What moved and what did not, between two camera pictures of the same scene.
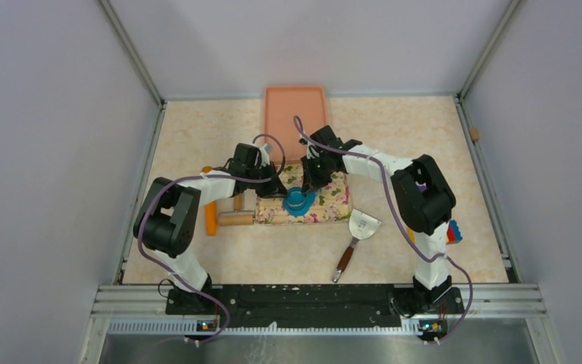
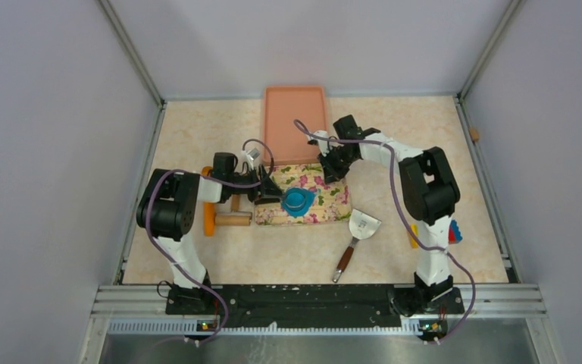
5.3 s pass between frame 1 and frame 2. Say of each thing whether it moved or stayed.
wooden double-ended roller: stayed
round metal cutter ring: stayed
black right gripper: moved
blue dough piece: stayed
